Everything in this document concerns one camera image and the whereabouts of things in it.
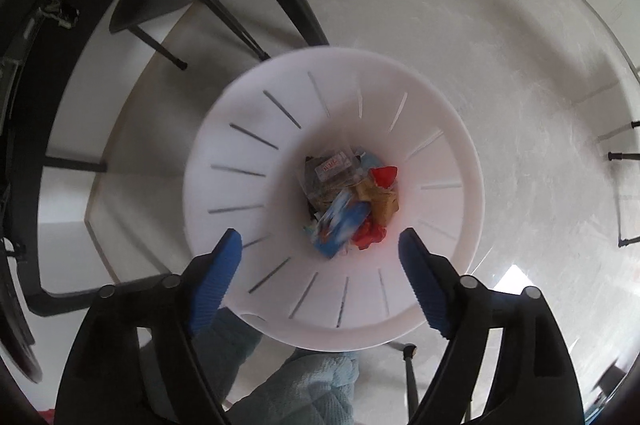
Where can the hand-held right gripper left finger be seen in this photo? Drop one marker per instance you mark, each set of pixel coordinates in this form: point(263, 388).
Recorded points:
point(215, 285)

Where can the white slotted plastic bin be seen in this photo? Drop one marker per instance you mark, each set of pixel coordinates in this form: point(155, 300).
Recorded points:
point(250, 115)

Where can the person's quilted pants leg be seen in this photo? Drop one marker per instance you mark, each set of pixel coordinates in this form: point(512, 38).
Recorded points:
point(300, 385)

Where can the tan wrapper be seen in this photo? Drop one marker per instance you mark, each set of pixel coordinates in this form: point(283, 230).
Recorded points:
point(382, 202)

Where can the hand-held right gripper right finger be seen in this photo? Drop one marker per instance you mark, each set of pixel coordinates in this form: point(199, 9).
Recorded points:
point(425, 280)

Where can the blue patterned carton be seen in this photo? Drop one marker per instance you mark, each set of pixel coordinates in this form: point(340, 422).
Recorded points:
point(340, 220)

